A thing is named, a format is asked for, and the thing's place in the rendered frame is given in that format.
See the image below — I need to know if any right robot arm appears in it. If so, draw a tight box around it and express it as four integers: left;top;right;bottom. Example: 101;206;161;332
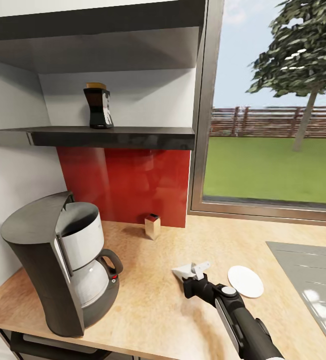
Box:
181;261;285;360

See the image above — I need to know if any saucer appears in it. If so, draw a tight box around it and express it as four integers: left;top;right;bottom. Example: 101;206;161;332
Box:
228;265;264;298

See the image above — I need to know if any paper coffee filter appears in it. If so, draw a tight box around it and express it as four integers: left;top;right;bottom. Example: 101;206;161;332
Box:
171;262;196;281

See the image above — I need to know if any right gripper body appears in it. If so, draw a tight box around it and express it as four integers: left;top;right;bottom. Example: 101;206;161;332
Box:
181;273;211;302

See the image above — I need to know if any bottle of coffee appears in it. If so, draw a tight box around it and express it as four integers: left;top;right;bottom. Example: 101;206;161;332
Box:
83;82;114;129

